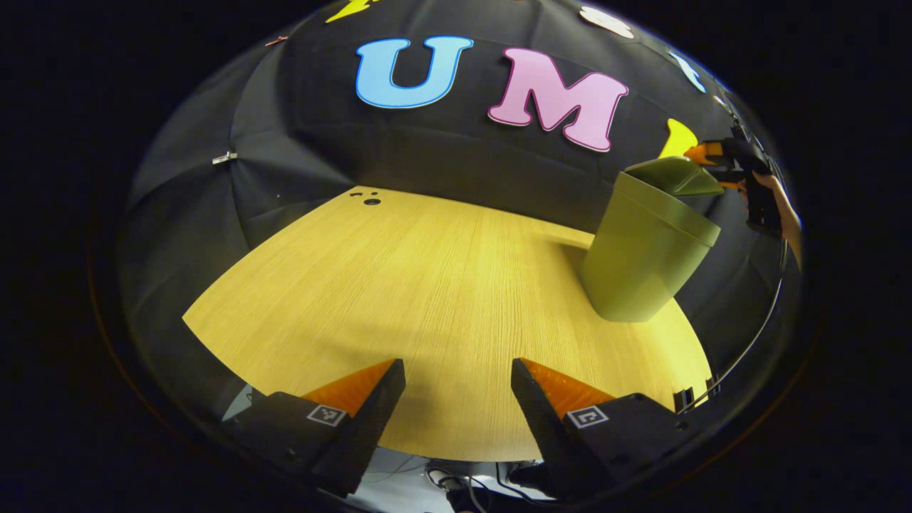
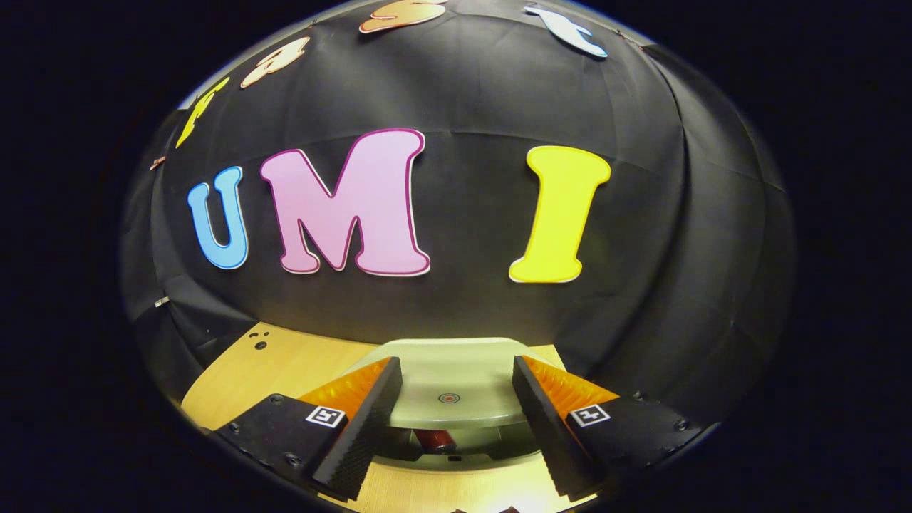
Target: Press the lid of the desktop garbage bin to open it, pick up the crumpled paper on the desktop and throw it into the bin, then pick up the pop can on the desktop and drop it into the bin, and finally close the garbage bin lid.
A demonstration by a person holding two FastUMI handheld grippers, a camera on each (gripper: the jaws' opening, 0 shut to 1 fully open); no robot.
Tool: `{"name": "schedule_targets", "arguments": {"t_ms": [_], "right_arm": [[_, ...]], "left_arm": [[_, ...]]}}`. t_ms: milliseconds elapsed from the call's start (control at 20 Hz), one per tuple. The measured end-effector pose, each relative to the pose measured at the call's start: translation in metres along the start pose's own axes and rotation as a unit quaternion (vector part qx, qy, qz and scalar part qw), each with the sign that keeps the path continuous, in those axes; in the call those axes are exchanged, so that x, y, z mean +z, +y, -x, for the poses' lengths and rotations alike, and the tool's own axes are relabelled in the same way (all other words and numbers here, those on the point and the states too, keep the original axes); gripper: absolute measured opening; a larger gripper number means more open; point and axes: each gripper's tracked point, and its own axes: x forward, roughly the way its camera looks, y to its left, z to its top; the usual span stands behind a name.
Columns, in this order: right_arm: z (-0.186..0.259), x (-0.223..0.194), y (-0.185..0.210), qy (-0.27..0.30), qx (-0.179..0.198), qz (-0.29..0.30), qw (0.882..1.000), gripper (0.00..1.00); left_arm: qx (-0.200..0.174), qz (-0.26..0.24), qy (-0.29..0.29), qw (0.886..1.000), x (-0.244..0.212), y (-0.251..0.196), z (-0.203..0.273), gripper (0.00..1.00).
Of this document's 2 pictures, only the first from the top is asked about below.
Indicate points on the green desktop garbage bin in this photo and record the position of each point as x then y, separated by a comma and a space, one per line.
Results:
634, 271

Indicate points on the copper cloth clip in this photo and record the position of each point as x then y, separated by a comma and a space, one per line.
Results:
276, 40

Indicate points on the black table edge bracket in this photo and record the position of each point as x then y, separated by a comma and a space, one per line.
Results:
712, 387
684, 400

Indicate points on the silver cloth clip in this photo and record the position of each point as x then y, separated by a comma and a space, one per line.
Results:
224, 157

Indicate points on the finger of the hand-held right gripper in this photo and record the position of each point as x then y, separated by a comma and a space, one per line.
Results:
705, 152
732, 185

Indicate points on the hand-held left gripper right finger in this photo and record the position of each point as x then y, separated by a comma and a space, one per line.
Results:
541, 424

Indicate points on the black backdrop cloth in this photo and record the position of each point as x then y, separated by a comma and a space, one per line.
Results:
463, 164

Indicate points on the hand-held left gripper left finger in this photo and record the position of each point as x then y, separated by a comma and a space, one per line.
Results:
370, 427

